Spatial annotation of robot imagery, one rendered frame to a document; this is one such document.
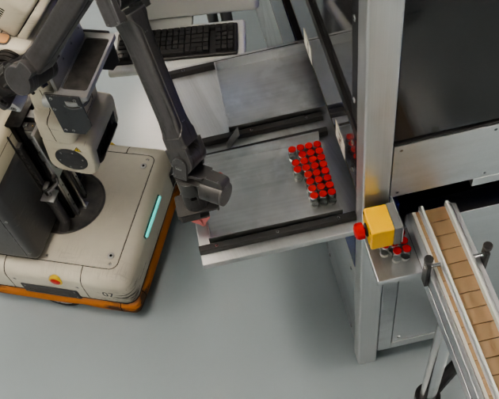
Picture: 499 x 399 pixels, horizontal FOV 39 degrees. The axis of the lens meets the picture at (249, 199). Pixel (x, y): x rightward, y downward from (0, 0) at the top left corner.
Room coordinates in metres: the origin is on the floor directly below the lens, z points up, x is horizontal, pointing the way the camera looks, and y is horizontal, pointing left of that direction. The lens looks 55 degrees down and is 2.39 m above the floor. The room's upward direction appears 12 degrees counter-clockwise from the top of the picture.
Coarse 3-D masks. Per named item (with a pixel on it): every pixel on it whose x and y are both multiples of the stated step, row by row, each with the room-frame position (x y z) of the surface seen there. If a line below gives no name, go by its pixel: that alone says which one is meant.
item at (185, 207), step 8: (176, 200) 1.01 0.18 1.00; (184, 200) 0.97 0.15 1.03; (192, 200) 0.96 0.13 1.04; (200, 200) 0.96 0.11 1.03; (176, 208) 0.98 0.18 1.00; (184, 208) 0.98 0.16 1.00; (192, 208) 0.96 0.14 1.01; (200, 208) 0.96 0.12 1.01; (208, 208) 0.96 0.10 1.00; (216, 208) 0.96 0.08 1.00; (184, 216) 0.95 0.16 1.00
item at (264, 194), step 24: (264, 144) 1.19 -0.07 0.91; (288, 144) 1.19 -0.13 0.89; (216, 168) 1.17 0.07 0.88; (240, 168) 1.15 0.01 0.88; (264, 168) 1.13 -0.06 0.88; (288, 168) 1.12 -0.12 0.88; (240, 192) 1.07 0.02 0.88; (264, 192) 1.06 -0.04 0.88; (288, 192) 1.04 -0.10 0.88; (216, 216) 1.01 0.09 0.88; (240, 216) 1.00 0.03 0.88; (264, 216) 0.98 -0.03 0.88; (288, 216) 0.97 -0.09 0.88; (312, 216) 0.93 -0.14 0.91; (216, 240) 0.93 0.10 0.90
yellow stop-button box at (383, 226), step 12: (384, 204) 0.85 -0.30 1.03; (372, 216) 0.83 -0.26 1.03; (384, 216) 0.82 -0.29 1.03; (396, 216) 0.81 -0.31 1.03; (372, 228) 0.80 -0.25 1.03; (384, 228) 0.79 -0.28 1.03; (396, 228) 0.78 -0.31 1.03; (372, 240) 0.78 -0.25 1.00; (384, 240) 0.78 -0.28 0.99; (396, 240) 0.78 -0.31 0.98
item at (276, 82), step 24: (288, 48) 1.53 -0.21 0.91; (216, 72) 1.49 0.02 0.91; (240, 72) 1.50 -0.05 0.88; (264, 72) 1.48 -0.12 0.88; (288, 72) 1.46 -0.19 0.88; (312, 72) 1.44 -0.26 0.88; (240, 96) 1.41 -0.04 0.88; (264, 96) 1.39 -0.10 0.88; (288, 96) 1.37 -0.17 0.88; (312, 96) 1.35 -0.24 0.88; (240, 120) 1.32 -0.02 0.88; (264, 120) 1.27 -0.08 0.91
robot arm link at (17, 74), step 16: (64, 0) 1.23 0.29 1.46; (80, 0) 1.21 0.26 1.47; (128, 0) 1.16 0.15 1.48; (48, 16) 1.26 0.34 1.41; (64, 16) 1.23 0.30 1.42; (80, 16) 1.23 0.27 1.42; (48, 32) 1.25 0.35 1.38; (64, 32) 1.23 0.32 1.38; (32, 48) 1.27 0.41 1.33; (48, 48) 1.24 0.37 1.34; (16, 64) 1.27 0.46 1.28; (32, 64) 1.25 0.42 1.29; (48, 64) 1.25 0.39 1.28; (16, 80) 1.25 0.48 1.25; (32, 80) 1.24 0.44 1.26
